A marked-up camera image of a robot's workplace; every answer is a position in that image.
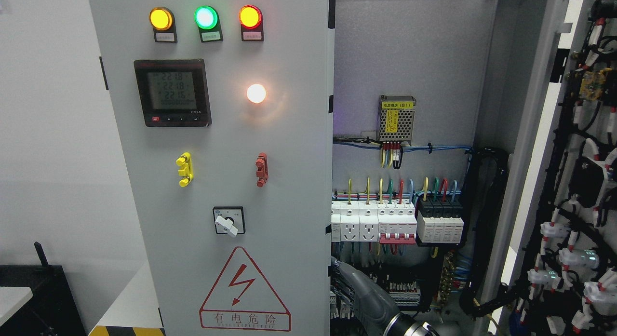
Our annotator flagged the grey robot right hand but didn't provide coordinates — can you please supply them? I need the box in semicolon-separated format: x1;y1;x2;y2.
331;257;400;336

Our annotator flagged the metal mesh power supply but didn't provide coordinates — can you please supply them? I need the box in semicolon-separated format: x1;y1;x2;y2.
377;94;416;142

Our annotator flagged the black white surge protector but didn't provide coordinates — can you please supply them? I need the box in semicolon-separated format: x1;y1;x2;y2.
416;198;465;244

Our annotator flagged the white rotary selector switch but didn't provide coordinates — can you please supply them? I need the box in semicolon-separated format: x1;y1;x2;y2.
213;206;245;237

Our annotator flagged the lower relay terminal row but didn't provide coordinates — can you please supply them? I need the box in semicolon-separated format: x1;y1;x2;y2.
330;264;422;319

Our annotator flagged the black cable loom right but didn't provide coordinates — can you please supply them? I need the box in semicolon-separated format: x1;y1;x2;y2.
458;148;510;318

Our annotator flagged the red terminal post block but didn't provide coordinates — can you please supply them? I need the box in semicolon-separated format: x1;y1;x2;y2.
255;152;268;188

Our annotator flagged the red high voltage warning sticker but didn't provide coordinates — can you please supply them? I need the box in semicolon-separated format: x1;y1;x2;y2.
199;246;292;332

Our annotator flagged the white socket breaker row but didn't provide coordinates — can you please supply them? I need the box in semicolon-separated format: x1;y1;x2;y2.
331;200;418;244

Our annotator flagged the red indicator lamp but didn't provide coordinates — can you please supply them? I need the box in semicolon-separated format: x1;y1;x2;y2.
239;5;264;41

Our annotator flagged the green indicator lamp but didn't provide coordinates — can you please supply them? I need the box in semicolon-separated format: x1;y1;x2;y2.
194;6;223;42

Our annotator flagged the yellow terminal post block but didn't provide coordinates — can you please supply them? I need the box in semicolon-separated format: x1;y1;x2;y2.
176;152;194;188

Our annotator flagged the white glowing indicator lamp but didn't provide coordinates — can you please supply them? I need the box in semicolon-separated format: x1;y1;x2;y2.
245;83;267;105

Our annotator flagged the grey cabinet door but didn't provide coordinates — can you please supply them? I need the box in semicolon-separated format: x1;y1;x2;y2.
90;0;335;336
460;0;616;336

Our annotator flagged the yellow indicator lamp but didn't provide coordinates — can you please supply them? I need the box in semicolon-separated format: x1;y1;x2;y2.
148;7;178;43

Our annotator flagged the black digital power meter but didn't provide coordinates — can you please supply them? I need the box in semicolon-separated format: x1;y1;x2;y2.
133;59;212;127

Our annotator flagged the black box with antenna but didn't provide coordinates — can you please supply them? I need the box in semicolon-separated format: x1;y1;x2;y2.
0;242;86;336

